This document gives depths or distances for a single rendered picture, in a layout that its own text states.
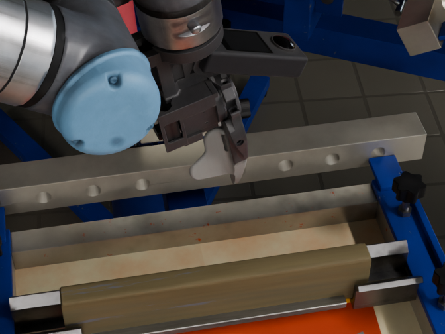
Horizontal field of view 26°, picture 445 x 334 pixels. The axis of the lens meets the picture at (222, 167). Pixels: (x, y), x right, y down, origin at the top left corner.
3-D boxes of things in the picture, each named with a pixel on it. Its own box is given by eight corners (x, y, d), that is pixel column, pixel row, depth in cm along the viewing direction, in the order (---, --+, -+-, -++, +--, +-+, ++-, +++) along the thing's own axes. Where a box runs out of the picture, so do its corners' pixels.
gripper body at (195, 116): (141, 108, 98) (116, 20, 88) (218, 76, 99) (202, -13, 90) (169, 160, 93) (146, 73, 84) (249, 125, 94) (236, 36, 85)
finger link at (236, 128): (220, 148, 99) (202, 81, 93) (235, 141, 99) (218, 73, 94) (238, 173, 96) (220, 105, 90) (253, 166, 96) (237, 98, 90)
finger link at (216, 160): (194, 198, 101) (173, 132, 95) (244, 176, 102) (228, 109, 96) (204, 216, 99) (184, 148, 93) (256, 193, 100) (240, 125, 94)
